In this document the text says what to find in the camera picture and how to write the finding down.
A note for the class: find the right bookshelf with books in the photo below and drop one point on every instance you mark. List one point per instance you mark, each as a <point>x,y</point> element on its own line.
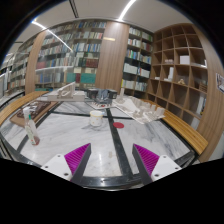
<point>137,62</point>

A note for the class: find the wooden bench right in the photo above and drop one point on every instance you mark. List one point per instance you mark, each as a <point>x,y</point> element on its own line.
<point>194,138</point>

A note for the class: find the red round coaster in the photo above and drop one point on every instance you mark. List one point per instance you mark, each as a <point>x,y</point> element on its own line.
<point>118,125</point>

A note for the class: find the wooden bench left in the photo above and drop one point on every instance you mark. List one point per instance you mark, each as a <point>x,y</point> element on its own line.
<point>12,107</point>

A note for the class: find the white paper cup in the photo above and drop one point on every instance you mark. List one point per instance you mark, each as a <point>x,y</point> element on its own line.
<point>96,118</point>

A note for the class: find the left far bookshelf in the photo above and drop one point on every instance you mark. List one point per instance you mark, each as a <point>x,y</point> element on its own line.
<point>13,69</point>

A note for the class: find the white city model right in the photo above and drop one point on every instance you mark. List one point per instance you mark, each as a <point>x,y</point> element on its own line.
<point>141,111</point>

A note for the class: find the wooden bench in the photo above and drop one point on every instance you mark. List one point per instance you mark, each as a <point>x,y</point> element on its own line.
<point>194,138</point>
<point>12,107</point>

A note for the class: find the centre bookshelf with books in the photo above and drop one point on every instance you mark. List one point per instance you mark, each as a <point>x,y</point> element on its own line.
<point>70,52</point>

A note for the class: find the wooden cubby shelf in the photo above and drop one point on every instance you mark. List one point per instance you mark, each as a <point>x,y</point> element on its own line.
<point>179,76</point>

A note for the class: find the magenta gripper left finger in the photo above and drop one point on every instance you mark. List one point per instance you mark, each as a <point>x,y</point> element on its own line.
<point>70,166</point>

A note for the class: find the dark building model centre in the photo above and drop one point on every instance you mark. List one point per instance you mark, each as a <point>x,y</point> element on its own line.
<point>102,96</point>

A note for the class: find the bookshelf with books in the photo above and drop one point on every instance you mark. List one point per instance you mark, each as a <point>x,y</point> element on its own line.
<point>137,62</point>
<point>70,52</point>

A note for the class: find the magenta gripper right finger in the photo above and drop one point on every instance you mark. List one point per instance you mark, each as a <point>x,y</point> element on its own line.
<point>151,166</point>

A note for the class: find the white architectural model left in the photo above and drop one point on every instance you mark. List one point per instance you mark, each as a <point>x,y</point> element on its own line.
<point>67,93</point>

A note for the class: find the brown relief model board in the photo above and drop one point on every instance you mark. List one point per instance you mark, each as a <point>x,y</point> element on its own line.
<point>37,109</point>

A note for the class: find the clear plastic water bottle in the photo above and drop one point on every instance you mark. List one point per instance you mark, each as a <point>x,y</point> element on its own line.
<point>30,127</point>

